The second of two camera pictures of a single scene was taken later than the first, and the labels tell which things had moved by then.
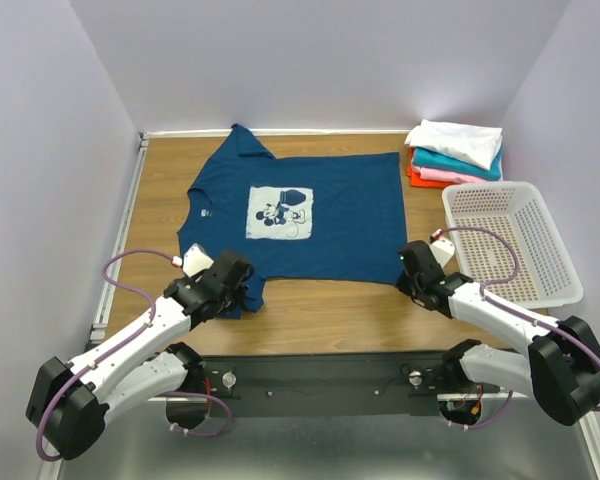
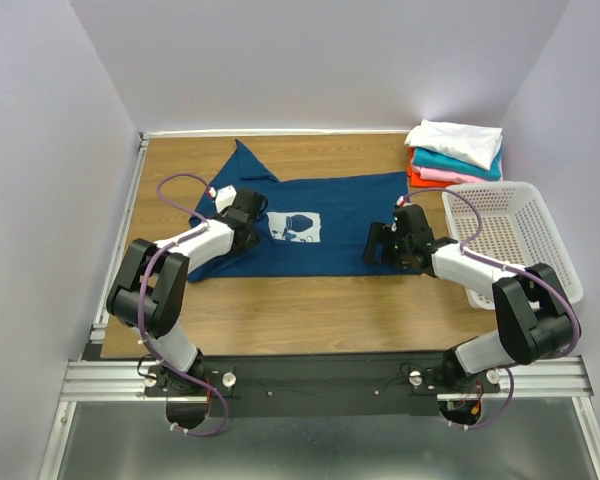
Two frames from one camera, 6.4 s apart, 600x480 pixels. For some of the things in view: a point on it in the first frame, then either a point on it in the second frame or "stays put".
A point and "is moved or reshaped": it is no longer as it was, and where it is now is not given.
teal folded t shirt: [436, 160] stays put
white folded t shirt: [475, 145] stays put
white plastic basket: [548, 274] stays put
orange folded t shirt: [416, 180] stays put
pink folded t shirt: [432, 174] stays put
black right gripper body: [407, 285] to [402, 246]
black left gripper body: [232, 300] to [253, 237]
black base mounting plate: [331, 385] stays put
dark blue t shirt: [330, 217] is moved or reshaped
